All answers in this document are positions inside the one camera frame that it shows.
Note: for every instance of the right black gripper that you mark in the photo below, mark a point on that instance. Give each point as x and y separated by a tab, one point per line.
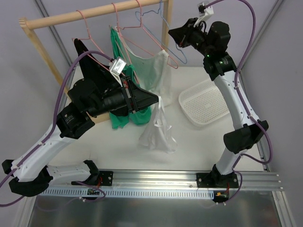
186	33

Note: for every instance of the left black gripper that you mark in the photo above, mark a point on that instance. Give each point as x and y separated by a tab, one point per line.
129	95

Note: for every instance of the black tank top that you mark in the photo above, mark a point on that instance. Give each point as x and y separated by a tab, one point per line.
97	73

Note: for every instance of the pink wire hanger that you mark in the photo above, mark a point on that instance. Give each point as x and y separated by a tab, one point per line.
91	39
142	27
120	35

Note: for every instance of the white tank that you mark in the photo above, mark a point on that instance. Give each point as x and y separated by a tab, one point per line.
154	73
157	134

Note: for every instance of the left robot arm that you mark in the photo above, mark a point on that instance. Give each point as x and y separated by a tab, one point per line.
32	173

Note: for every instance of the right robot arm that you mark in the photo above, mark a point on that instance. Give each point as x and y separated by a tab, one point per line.
219	65

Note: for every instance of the white tank top on pink hanger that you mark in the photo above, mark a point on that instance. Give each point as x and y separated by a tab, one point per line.
154	73

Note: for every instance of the white perforated plastic basket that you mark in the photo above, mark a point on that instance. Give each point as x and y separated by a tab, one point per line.
203	103

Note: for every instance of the wooden clothes rack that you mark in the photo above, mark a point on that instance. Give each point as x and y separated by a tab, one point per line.
29	26

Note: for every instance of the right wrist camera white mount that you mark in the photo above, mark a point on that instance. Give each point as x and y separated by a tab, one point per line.
205	12

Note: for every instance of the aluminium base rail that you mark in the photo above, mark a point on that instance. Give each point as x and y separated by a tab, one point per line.
158	179

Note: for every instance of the white slotted cable duct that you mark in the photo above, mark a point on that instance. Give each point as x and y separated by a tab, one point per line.
129	193

